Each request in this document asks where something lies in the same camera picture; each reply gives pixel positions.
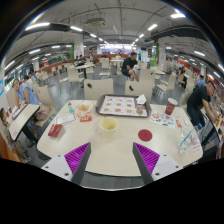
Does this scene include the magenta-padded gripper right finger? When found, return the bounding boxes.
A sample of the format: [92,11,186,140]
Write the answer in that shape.
[132,142,183,186]

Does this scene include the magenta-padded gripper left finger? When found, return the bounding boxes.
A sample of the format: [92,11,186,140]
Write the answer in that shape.
[41,142,92,186]

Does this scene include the flat round red coaster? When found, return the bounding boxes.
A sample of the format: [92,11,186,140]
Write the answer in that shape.
[137,128,153,142]

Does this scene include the red box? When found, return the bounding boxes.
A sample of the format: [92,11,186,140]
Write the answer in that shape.
[47,123,64,139]

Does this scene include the red sauce packet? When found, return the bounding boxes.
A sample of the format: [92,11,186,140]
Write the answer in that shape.
[79,115,93,123]

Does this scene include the white receipt paper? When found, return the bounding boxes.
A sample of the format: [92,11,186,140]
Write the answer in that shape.
[55,112,78,126]

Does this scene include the colourful printed flyer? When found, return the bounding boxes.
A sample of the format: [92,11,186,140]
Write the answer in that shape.
[149,110,176,130]

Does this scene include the clear plastic bag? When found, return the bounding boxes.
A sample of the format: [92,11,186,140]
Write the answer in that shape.
[177,128,204,155]

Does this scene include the paper bag with fries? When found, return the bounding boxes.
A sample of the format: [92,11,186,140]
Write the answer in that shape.
[74,100,96,118]

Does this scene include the white sheet red print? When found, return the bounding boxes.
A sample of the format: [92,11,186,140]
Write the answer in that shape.
[190,138,204,156]

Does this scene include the red paper cup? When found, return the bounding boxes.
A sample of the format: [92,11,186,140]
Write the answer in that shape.
[164,97,179,117]

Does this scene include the white napkin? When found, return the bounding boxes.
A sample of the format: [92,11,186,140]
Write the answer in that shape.
[135,94,148,105]

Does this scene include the brown food tray paper liner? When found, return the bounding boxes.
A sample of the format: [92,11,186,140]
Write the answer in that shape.
[95,94,152,118]

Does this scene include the beige table black edge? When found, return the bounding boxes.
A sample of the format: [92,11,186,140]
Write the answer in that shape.
[201,109,224,144]
[7,103,41,142]

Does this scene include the beige chair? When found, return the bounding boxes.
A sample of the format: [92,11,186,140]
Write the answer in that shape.
[35,85,57,128]

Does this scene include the beige chair oval hole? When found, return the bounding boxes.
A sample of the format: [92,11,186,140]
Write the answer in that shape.
[83,78,115,101]
[124,79,154,104]

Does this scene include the person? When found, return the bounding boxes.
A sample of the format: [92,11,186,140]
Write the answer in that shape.
[178,68,188,90]
[195,74,206,88]
[186,80,219,129]
[12,78,41,106]
[120,51,140,83]

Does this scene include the far beige chairs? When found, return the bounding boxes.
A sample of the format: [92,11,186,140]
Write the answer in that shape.
[33,58,178,98]

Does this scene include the ceiling air conditioner unit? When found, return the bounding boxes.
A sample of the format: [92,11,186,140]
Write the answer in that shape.
[84,17,107,28]

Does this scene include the ceiling strip lights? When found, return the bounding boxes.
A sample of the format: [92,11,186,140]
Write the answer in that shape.
[4,12,224,79]

